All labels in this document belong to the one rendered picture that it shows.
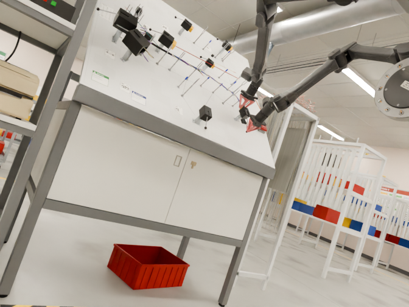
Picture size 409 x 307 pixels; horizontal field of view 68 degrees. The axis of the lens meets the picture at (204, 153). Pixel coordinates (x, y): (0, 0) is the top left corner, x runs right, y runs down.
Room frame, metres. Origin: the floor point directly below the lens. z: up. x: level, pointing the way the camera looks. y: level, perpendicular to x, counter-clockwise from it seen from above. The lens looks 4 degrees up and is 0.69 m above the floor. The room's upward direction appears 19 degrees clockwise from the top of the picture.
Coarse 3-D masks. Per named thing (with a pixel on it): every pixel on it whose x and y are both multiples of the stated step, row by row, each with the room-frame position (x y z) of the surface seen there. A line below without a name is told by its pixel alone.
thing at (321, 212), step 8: (328, 184) 4.22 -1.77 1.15; (280, 192) 4.90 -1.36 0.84; (360, 192) 4.08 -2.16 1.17; (272, 200) 4.98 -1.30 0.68; (280, 200) 4.85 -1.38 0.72; (296, 200) 4.70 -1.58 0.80; (296, 208) 4.54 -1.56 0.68; (304, 208) 4.57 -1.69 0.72; (312, 208) 4.67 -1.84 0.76; (320, 208) 4.24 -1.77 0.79; (328, 208) 4.14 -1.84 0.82; (320, 216) 4.21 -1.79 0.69; (328, 216) 4.17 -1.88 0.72; (336, 216) 4.26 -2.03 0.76
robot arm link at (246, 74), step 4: (248, 68) 1.68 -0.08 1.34; (244, 72) 1.69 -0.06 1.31; (248, 72) 1.67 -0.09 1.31; (244, 76) 1.70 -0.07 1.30; (248, 76) 1.68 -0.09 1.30; (252, 76) 1.61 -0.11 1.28; (256, 76) 1.60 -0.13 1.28; (248, 80) 1.70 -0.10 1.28; (252, 80) 1.65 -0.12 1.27; (256, 80) 1.63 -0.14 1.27
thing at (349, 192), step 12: (312, 144) 4.70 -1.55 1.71; (348, 144) 3.89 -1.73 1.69; (360, 144) 3.76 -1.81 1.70; (360, 156) 3.72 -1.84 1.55; (372, 156) 4.15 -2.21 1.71; (384, 156) 3.98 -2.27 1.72; (384, 168) 4.02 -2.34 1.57; (348, 192) 3.73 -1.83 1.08; (372, 192) 4.03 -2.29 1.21; (372, 204) 4.01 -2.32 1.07; (288, 216) 5.07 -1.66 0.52; (312, 216) 4.08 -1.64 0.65; (336, 228) 3.74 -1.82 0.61; (348, 228) 3.93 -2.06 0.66; (336, 240) 3.72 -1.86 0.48; (360, 240) 4.01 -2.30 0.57; (324, 264) 3.75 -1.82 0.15; (324, 276) 3.72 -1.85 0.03; (348, 276) 4.02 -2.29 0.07
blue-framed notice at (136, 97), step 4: (132, 92) 1.34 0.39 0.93; (132, 96) 1.33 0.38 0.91; (136, 96) 1.34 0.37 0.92; (140, 96) 1.36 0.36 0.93; (144, 96) 1.38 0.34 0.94; (132, 100) 1.31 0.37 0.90; (136, 100) 1.33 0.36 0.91; (140, 100) 1.35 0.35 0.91; (144, 100) 1.36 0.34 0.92; (144, 104) 1.35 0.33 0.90
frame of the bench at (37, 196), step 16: (64, 128) 1.20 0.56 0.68; (64, 144) 1.22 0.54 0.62; (48, 160) 1.20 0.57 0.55; (48, 176) 1.21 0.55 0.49; (32, 192) 1.27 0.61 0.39; (32, 208) 1.20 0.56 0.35; (48, 208) 1.23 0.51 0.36; (64, 208) 1.26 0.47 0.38; (80, 208) 1.30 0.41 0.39; (256, 208) 1.85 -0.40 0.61; (32, 224) 1.21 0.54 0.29; (128, 224) 1.43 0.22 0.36; (144, 224) 1.47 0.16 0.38; (160, 224) 1.51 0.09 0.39; (16, 240) 1.22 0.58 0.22; (208, 240) 1.69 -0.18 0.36; (224, 240) 1.75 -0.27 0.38; (240, 240) 1.83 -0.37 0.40; (16, 256) 1.21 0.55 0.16; (240, 256) 1.85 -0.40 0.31; (16, 272) 1.22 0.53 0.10; (0, 288) 1.20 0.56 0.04; (224, 288) 1.85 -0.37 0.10; (224, 304) 1.84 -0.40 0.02
